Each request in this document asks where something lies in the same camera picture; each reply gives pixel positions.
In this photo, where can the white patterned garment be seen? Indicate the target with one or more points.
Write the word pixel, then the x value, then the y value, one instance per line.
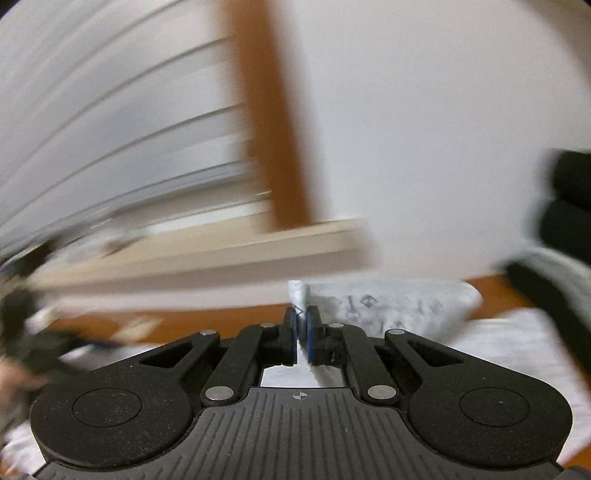
pixel 415 304
pixel 561 270

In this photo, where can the beige windowsill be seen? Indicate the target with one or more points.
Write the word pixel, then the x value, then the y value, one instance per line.
pixel 231 258

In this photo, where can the large black folded garment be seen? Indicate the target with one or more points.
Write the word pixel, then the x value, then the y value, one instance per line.
pixel 535 286

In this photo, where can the wooden window frame post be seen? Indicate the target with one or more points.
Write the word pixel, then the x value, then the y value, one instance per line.
pixel 272 115

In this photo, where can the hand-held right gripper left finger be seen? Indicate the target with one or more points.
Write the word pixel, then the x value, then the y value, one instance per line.
pixel 290 334

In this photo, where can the white patterned folded garment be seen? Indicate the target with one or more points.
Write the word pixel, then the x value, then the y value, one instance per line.
pixel 561 270

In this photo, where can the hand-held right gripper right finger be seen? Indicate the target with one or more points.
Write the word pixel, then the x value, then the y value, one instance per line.
pixel 312 337

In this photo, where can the grey window blind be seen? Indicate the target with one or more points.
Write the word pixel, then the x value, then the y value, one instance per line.
pixel 92 115

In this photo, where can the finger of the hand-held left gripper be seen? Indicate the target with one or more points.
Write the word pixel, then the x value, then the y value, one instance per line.
pixel 99 345

